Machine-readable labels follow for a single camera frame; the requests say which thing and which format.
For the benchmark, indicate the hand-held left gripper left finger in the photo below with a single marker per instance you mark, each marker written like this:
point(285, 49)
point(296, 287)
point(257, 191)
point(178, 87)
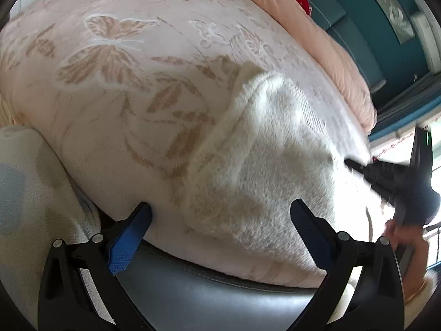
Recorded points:
point(127, 244)

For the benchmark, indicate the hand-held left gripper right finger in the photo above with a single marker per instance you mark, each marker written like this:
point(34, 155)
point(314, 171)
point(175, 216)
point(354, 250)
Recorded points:
point(310, 241)

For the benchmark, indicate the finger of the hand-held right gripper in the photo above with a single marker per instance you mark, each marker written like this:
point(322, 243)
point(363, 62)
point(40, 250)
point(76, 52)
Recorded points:
point(382, 177)

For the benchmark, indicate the cream sweater with black hearts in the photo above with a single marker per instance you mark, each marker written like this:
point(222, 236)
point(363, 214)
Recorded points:
point(268, 165)

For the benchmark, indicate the person's right forearm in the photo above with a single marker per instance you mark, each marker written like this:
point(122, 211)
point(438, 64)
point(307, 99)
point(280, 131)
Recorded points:
point(427, 294)

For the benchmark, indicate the person's right hand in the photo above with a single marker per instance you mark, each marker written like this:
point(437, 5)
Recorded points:
point(411, 244)

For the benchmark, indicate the grey-blue curtain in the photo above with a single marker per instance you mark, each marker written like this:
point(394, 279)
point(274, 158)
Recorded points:
point(406, 110)

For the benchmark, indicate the white blue-spotted blanket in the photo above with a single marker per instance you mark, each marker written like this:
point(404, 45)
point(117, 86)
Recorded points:
point(31, 193)

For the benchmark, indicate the blue upholstered headboard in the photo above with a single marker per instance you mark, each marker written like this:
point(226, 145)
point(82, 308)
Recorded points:
point(365, 65)

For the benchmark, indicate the pink butterfly print blanket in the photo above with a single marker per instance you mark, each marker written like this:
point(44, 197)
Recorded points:
point(120, 58)

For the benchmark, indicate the framed wall painting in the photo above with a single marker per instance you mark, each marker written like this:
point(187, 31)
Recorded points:
point(389, 3)

